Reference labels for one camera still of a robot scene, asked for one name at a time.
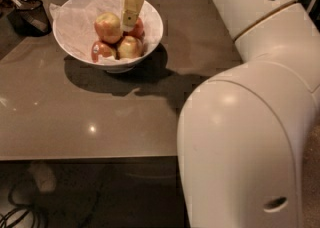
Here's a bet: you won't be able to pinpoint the yellow-red apple front right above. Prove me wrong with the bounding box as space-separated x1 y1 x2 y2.
116 36 143 59

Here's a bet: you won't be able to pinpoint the white crumpled paper liner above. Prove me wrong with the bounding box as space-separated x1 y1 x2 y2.
49 0 163 73

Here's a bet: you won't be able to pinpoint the white ceramic bowl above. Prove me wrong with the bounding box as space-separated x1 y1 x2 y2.
49 0 163 73

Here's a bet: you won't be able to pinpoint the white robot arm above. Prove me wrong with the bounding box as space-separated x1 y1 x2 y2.
177 0 320 228

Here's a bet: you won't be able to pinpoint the black cables on floor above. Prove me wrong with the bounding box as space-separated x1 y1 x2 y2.
0 178 49 228

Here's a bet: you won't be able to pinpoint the red apple with sticker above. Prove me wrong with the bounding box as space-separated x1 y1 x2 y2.
91 41 116 63

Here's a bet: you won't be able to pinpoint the large red-yellow apple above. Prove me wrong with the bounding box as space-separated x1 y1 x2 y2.
94 12 123 44

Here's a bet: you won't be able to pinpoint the red apple at back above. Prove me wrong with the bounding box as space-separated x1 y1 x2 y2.
124 18 144 38

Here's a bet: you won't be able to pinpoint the black mesh basket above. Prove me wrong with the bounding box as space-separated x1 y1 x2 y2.
8 0 52 37

